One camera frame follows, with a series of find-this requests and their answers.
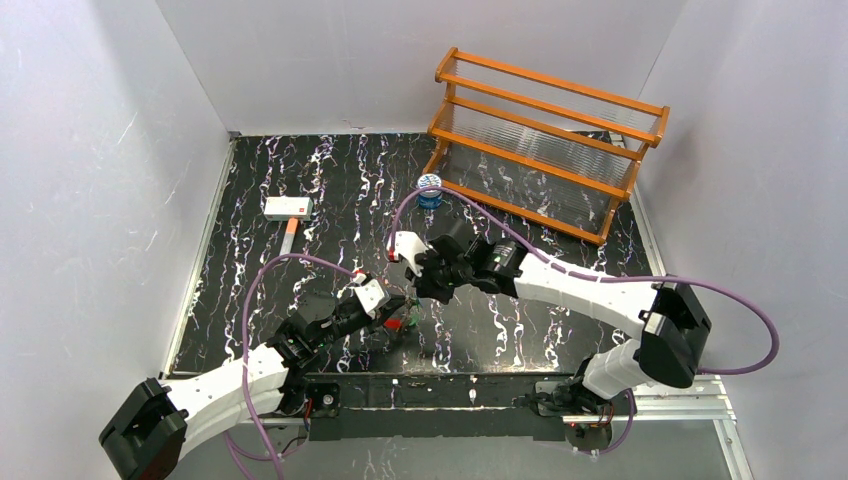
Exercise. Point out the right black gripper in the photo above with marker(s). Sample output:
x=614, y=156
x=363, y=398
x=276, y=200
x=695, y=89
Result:
x=425, y=273

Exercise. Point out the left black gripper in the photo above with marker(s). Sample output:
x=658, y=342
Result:
x=385, y=315

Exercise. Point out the metal key organizer red handle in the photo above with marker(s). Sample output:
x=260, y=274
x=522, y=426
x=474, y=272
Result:
x=406, y=318

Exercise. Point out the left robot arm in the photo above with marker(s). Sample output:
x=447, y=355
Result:
x=160, y=422

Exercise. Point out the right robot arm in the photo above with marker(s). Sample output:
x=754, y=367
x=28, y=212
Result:
x=665, y=327

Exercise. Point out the blue jar with patterned lid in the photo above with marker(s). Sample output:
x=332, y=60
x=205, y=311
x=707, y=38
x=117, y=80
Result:
x=430, y=197

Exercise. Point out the white orange marker pen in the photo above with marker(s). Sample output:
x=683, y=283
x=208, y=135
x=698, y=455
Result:
x=289, y=236

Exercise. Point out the white box with red logo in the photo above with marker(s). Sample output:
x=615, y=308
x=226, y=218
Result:
x=283, y=208

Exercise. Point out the orange wooden shelf rack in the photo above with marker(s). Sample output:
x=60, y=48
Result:
x=560, y=154

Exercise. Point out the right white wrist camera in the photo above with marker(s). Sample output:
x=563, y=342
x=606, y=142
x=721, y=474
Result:
x=405, y=247

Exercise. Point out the aluminium rail frame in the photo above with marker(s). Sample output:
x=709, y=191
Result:
x=332, y=406

